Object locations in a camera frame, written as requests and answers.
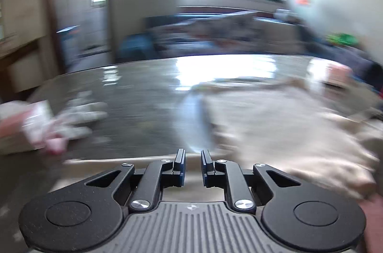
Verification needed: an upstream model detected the cream beige garment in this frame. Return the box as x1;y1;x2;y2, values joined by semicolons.
193;79;382;200

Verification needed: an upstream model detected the quilted grey star tablecloth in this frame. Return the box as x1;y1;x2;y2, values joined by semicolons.
0;53;383;253

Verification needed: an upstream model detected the white cotton glove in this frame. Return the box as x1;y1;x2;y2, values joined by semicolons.
52;91;108;140

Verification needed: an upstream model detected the white pink tissue pack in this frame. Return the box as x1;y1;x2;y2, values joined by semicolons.
307;58;353;87

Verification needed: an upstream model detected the pink tissue pack left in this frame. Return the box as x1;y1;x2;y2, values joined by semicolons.
1;101;68;155

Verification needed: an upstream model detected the blue sofa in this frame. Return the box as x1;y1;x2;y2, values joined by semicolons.
116;11;382;91

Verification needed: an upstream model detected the blue toy cabinet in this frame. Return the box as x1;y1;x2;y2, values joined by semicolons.
56;25;80;61

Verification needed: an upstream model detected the green plastic bowl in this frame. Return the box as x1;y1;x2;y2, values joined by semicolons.
326;33;358;46

